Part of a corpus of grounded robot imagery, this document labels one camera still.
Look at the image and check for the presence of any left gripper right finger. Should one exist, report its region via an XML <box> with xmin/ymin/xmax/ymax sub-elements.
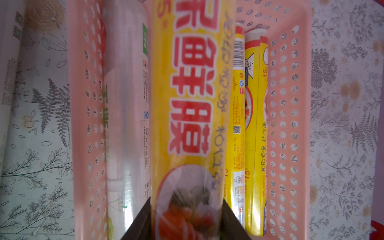
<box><xmin>220</xmin><ymin>200</ymin><xmax>251</xmax><ymax>240</ymax></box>

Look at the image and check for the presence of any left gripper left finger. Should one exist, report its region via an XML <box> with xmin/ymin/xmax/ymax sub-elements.
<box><xmin>121</xmin><ymin>198</ymin><xmax>153</xmax><ymax>240</ymax></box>

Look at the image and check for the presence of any yellow wrap roll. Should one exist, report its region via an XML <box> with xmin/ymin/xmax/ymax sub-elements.
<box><xmin>245</xmin><ymin>29</ymin><xmax>269</xmax><ymax>237</ymax></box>
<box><xmin>224</xmin><ymin>23</ymin><xmax>246</xmax><ymax>227</ymax></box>
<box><xmin>151</xmin><ymin>1</ymin><xmax>237</xmax><ymax>240</ymax></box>

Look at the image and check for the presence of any pink plastic basket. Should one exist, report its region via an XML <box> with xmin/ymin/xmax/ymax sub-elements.
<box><xmin>67</xmin><ymin>1</ymin><xmax>312</xmax><ymax>240</ymax></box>

